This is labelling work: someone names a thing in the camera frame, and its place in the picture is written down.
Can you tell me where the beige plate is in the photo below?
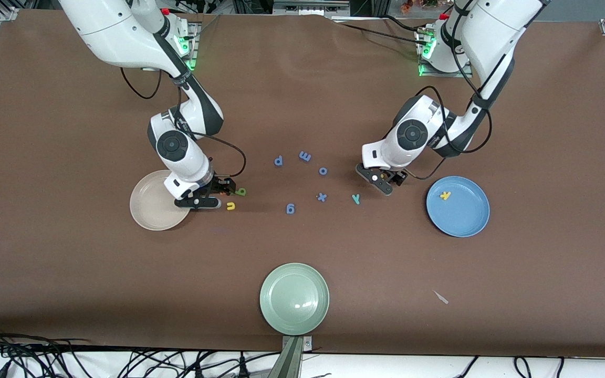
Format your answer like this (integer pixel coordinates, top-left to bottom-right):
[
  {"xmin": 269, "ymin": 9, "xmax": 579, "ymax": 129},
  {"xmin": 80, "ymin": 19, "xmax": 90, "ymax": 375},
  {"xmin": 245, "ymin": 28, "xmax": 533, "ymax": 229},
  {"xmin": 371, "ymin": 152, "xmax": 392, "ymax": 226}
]
[{"xmin": 130, "ymin": 170, "xmax": 193, "ymax": 232}]

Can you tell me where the blue plate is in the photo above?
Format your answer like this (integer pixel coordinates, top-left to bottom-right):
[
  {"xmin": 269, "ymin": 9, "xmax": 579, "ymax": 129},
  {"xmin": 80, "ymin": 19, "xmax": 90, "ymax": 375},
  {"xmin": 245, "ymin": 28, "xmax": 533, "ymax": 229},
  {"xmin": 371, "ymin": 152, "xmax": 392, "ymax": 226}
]
[{"xmin": 426, "ymin": 176, "xmax": 491, "ymax": 238}]

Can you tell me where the pale green plate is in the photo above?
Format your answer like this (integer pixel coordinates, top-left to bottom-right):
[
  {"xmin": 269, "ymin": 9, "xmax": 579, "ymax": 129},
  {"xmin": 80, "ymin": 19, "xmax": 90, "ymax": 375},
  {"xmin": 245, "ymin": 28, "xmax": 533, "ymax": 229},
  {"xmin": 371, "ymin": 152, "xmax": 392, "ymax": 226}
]
[{"xmin": 259, "ymin": 262, "xmax": 330, "ymax": 336}]

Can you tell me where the orange background object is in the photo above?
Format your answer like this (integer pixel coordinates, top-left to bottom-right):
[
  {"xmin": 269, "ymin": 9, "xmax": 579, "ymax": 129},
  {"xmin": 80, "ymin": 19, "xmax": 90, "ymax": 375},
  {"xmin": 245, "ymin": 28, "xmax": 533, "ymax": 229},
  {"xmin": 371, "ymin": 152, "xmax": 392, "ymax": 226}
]
[{"xmin": 401, "ymin": 0, "xmax": 440, "ymax": 14}]

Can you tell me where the grey metal box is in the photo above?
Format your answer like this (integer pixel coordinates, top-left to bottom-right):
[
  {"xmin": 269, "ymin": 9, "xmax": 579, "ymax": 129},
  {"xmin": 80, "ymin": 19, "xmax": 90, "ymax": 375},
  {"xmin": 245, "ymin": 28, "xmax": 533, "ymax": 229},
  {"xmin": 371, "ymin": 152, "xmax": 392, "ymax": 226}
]
[{"xmin": 273, "ymin": 0, "xmax": 351, "ymax": 15}]

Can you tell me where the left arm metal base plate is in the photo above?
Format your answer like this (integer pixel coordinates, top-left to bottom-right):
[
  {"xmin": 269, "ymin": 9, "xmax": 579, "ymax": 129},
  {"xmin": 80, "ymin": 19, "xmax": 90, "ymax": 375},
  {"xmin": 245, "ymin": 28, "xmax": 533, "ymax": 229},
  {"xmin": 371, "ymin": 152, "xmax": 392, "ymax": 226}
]
[{"xmin": 417, "ymin": 26, "xmax": 474, "ymax": 78}]

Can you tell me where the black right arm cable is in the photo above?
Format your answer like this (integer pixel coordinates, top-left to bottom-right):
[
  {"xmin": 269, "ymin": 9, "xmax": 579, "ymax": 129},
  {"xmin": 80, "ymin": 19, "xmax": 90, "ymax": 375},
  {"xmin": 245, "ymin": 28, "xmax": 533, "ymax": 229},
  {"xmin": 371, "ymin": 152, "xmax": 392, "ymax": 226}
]
[{"xmin": 120, "ymin": 67, "xmax": 247, "ymax": 178}]

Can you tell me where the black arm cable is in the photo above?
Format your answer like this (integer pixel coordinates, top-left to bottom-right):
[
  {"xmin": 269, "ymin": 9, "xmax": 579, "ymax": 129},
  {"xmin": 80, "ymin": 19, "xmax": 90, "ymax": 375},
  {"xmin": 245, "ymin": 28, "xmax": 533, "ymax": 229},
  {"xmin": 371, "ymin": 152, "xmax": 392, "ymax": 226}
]
[
  {"xmin": 120, "ymin": 67, "xmax": 247, "ymax": 178},
  {"xmin": 405, "ymin": 0, "xmax": 492, "ymax": 182}
]

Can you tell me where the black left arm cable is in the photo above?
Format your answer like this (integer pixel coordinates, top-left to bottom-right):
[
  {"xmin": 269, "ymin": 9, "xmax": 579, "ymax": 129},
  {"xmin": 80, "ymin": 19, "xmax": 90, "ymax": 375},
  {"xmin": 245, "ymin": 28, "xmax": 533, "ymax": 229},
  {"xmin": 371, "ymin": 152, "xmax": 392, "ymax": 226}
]
[{"xmin": 405, "ymin": 0, "xmax": 492, "ymax": 182}]

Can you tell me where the black base cable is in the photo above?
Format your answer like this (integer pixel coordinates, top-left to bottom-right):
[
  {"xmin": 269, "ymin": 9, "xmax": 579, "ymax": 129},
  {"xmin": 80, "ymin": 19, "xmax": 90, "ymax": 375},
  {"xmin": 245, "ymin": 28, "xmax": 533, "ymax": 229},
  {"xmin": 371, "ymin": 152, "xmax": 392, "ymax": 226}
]
[{"xmin": 331, "ymin": 18, "xmax": 429, "ymax": 48}]

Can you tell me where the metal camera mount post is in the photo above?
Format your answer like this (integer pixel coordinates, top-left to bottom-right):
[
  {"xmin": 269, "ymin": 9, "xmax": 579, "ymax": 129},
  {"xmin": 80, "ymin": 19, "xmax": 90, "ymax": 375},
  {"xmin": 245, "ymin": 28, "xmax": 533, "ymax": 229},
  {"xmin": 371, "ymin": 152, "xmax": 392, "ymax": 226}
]
[{"xmin": 268, "ymin": 336, "xmax": 314, "ymax": 378}]

